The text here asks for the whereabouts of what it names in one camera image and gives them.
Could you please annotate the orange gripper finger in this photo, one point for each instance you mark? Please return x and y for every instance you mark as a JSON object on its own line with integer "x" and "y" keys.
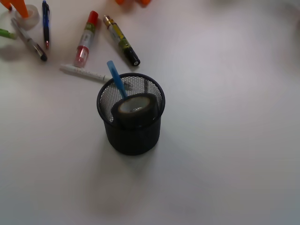
{"x": 20, "y": 7}
{"x": 6, "y": 4}

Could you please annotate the clear tape roll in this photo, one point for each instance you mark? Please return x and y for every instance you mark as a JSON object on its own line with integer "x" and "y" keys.
{"x": 31, "y": 21}

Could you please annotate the large black tape roll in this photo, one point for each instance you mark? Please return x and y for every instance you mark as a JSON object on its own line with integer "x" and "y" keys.
{"x": 135, "y": 111}

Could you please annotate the blue pen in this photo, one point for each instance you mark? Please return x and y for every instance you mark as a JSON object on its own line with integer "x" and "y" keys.
{"x": 46, "y": 13}

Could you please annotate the green pen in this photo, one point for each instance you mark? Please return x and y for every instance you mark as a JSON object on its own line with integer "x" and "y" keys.
{"x": 7, "y": 34}

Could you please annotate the silver pen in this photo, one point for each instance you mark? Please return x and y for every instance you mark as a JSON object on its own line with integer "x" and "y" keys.
{"x": 29, "y": 42}

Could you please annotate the white pen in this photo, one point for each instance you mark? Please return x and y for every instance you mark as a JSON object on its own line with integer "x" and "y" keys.
{"x": 70, "y": 69}

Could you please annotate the black mesh pen holder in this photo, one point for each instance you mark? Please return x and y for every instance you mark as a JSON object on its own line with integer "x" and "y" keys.
{"x": 137, "y": 141}

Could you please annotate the yellow black marker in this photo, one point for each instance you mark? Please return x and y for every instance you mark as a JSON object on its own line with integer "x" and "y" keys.
{"x": 121, "y": 41}

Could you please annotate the blue plastic stick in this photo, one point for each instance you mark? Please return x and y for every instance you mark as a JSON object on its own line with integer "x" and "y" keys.
{"x": 117, "y": 80}

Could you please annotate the red cap marker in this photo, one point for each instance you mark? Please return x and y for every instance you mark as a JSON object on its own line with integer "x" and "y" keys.
{"x": 86, "y": 40}

